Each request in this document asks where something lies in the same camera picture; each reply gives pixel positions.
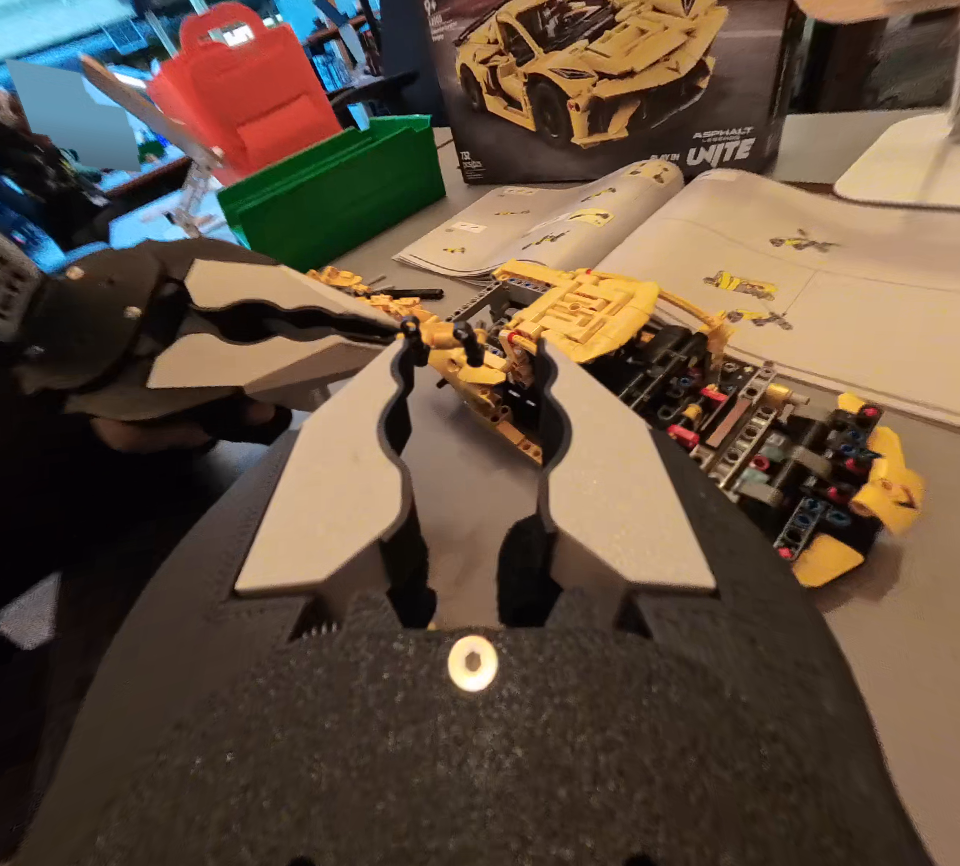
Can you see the white metal stand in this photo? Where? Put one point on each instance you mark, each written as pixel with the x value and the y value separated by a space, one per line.
pixel 150 131

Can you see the green plastic bin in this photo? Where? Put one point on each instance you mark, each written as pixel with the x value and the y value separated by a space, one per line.
pixel 330 191

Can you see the red plastic container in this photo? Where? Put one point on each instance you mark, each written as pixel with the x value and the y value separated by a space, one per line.
pixel 248 86

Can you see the pile of yellow brick pieces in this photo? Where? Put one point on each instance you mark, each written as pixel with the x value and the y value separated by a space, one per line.
pixel 353 281

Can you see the open instruction booklet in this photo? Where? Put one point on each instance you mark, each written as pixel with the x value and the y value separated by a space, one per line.
pixel 840 281

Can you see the yellow brick car model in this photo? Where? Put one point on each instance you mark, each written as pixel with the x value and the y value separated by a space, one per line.
pixel 600 311

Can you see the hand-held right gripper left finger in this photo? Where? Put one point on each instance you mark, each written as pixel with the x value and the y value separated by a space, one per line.
pixel 323 506

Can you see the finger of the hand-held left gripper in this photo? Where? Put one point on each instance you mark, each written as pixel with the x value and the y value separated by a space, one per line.
pixel 285 288
pixel 255 368

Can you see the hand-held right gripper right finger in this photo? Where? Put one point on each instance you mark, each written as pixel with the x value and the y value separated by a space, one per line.
pixel 630 506

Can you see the toy car box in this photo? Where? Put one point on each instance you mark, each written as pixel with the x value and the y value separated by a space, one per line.
pixel 600 41

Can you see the grey desk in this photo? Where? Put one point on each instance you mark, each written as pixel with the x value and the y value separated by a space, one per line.
pixel 915 611

